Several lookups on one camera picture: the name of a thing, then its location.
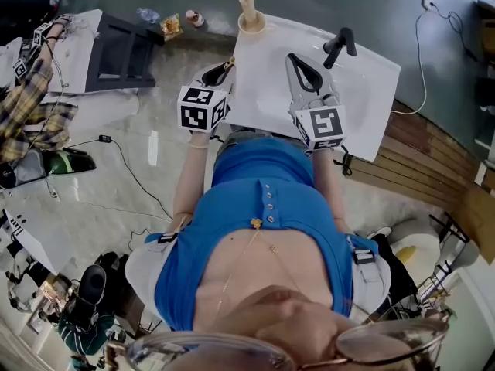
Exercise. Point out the black bag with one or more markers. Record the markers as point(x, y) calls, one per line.
point(486, 95)

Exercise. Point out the wooden slatted platform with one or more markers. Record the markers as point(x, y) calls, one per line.
point(417, 149)

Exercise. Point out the person's left forearm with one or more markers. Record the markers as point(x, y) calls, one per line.
point(191, 180)

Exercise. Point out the person's right forearm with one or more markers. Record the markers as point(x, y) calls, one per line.
point(328, 184)

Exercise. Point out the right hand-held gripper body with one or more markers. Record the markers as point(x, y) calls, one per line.
point(325, 124)

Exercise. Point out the person's glasses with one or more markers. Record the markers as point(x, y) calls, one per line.
point(386, 342)

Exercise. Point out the small brown drink bottle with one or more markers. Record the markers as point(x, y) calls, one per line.
point(194, 18)

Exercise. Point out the black power adapter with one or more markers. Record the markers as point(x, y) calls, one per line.
point(105, 138)

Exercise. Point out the person's face and neck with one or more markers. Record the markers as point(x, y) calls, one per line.
point(278, 323)

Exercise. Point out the white slotted panel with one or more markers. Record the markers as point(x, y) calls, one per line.
point(38, 242)

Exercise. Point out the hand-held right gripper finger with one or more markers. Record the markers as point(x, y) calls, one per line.
point(326, 81)
point(295, 91)

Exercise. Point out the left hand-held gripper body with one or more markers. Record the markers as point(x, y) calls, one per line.
point(197, 110)

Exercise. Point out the white wrapped bundle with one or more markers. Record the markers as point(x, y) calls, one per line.
point(104, 110)

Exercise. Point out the black faucet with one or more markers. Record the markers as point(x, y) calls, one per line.
point(340, 41)

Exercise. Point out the dark grey vanity cabinet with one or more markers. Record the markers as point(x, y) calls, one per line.
point(116, 52)

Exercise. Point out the black green hard-shell backpack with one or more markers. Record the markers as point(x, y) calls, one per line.
point(69, 162)

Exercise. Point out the yellow cloth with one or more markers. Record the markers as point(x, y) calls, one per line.
point(406, 254)

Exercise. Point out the beige cup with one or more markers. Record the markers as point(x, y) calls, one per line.
point(251, 29)

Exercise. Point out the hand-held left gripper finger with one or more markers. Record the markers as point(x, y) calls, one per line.
point(207, 76)
point(232, 83)

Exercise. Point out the cream round chair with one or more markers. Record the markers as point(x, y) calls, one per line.
point(421, 238)

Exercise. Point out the person's black backpack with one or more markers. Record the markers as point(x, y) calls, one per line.
point(92, 284)

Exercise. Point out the white ceramic sink basin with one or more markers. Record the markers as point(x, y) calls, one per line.
point(270, 72)
point(73, 52)

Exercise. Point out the cardboard box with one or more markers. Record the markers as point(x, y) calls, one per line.
point(487, 25)

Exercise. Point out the person's blue shirt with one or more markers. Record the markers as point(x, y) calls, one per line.
point(251, 191)

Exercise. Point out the clear water bottle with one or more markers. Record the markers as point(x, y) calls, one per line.
point(147, 15)

